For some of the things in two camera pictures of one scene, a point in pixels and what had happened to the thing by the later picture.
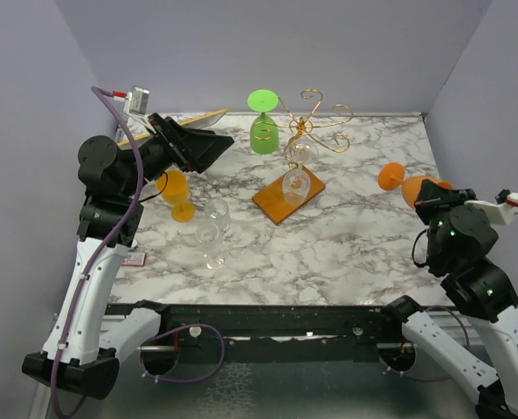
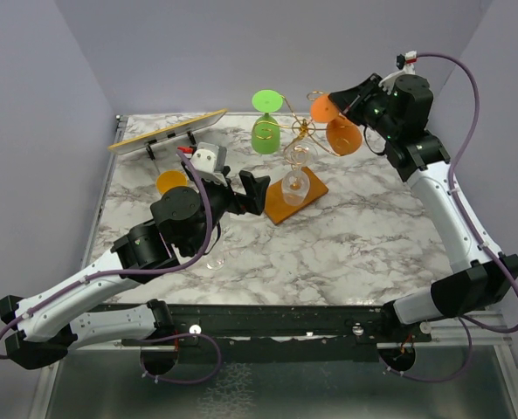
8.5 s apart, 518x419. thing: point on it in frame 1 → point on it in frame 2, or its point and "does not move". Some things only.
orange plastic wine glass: [391, 176] → [343, 135]
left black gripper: [188, 147] → [253, 201]
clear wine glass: [296, 183] does not move
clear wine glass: [210, 245] does not move
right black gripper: [433, 195] → [350, 101]
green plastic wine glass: [264, 131] does not move
